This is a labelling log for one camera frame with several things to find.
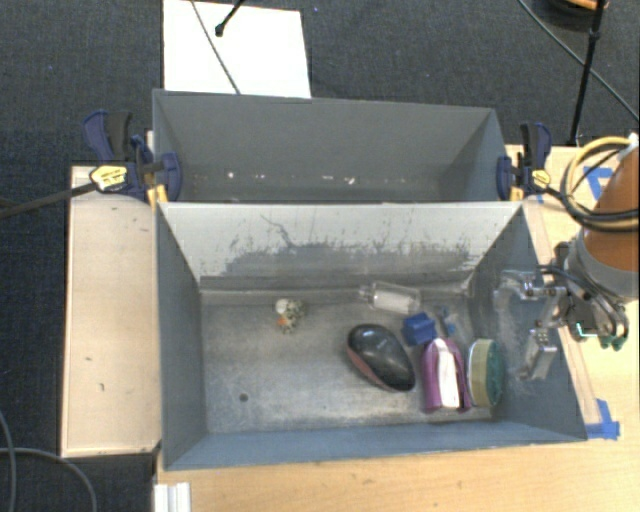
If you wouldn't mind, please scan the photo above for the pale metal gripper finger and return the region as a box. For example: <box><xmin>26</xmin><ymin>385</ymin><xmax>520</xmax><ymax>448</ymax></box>
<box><xmin>516</xmin><ymin>326</ymin><xmax>559</xmax><ymax>381</ymax></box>
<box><xmin>493</xmin><ymin>270</ymin><xmax>550</xmax><ymax>315</ymax></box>

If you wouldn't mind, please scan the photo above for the purple spray bottle blue head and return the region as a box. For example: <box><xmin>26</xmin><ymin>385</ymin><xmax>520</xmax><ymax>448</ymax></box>
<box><xmin>401</xmin><ymin>305</ymin><xmax>473</xmax><ymax>415</ymax></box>

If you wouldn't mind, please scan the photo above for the clear glass bottle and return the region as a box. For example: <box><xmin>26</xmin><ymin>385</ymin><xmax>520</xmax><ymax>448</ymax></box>
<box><xmin>357</xmin><ymin>280</ymin><xmax>424</xmax><ymax>316</ymax></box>

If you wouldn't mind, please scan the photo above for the black and red computer mouse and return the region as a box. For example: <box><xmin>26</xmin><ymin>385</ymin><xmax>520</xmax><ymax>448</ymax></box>
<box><xmin>345</xmin><ymin>323</ymin><xmax>418</xmax><ymax>394</ymax></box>

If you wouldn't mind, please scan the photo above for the small spotted toy animal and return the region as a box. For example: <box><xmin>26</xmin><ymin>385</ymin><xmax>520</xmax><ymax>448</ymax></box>
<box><xmin>274</xmin><ymin>297</ymin><xmax>308</xmax><ymax>336</ymax></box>

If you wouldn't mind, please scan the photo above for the grey metal bin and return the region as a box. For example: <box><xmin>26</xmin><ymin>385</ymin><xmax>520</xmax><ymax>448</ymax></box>
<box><xmin>151</xmin><ymin>88</ymin><xmax>589</xmax><ymax>472</ymax></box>

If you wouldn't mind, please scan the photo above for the pale wood board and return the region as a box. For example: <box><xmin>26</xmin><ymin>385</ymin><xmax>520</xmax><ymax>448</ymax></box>
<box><xmin>60</xmin><ymin>165</ymin><xmax>163</xmax><ymax>458</ymax></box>

